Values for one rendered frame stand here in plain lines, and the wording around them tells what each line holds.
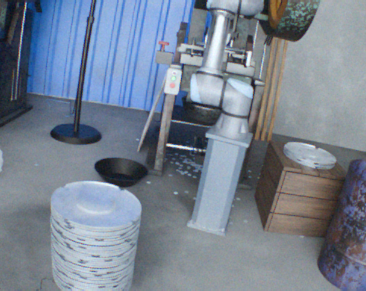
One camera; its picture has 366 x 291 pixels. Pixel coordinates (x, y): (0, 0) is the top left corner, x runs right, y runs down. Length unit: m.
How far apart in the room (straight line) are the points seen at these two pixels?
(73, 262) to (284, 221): 1.07
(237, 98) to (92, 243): 0.83
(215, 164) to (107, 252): 0.69
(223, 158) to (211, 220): 0.30
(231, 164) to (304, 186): 0.39
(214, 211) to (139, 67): 2.09
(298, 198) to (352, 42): 2.39
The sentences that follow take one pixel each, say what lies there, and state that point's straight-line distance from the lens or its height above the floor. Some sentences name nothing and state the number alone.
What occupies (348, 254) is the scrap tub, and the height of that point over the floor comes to 0.17.
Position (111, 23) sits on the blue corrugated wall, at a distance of 3.49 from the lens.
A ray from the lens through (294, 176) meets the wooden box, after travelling 1.71.
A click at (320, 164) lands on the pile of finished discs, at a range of 1.79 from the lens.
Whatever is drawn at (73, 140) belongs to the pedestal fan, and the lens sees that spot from 2.49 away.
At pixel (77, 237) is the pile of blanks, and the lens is 1.07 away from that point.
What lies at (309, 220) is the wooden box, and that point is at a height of 0.10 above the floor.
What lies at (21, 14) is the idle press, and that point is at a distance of 2.92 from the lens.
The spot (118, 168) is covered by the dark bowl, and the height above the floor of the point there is 0.02.
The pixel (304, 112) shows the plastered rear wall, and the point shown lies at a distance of 3.74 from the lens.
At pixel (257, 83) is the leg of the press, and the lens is 2.09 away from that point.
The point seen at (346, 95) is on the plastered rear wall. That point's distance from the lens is 3.89.
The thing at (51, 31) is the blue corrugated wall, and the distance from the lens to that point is 3.64.
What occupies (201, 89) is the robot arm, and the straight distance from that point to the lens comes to 1.52.
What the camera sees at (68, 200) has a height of 0.31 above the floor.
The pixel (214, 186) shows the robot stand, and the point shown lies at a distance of 1.61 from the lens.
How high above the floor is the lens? 0.87
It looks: 19 degrees down
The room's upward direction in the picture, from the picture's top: 10 degrees clockwise
